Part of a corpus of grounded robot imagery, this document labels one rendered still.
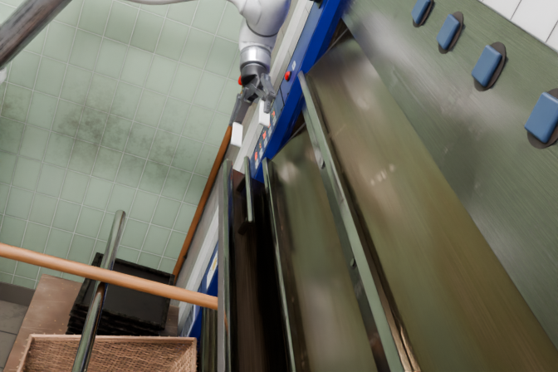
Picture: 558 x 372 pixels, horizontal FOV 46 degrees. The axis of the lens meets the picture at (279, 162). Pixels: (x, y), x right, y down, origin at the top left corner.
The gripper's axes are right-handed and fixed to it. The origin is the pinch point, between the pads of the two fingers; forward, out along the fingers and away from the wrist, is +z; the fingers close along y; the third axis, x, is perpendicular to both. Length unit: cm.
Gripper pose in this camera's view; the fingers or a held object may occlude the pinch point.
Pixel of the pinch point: (249, 132)
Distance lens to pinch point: 176.9
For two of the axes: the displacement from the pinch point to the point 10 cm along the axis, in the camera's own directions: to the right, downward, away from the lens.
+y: -5.8, 3.7, 7.2
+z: -0.4, 8.8, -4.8
